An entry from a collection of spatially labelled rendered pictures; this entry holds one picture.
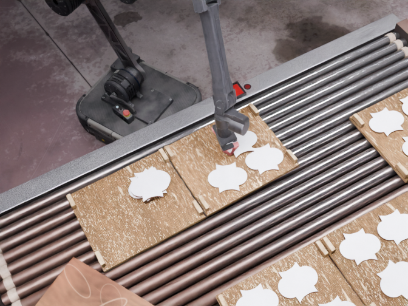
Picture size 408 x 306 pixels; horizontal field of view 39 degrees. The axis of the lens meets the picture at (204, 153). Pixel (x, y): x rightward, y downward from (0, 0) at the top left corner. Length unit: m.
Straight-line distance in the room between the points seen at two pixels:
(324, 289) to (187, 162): 0.70
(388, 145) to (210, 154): 0.69
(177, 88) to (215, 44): 1.40
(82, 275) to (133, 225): 0.29
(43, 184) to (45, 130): 1.36
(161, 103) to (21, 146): 0.92
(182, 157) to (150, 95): 1.13
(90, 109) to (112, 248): 1.42
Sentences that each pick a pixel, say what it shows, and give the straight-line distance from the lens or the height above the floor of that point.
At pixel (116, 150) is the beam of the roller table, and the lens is 2.35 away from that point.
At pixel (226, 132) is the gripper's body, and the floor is 1.07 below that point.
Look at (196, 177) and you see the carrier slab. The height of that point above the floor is 0.94.
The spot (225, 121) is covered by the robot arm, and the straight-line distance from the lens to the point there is 2.09.
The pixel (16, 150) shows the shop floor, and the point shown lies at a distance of 3.65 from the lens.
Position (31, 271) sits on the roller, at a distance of 2.18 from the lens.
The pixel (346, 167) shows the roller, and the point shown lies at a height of 0.92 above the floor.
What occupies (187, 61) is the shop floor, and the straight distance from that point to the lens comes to 3.85.
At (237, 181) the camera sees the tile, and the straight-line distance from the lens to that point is 2.19.
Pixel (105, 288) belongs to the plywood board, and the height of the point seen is 1.04.
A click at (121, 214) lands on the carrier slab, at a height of 0.94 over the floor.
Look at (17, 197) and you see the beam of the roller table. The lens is 2.35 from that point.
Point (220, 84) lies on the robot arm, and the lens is 2.05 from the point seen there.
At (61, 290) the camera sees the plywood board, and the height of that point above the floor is 1.04.
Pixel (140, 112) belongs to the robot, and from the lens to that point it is 3.29.
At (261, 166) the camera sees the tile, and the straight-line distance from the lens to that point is 2.22.
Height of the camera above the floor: 2.82
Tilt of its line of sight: 56 degrees down
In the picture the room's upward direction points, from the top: 6 degrees counter-clockwise
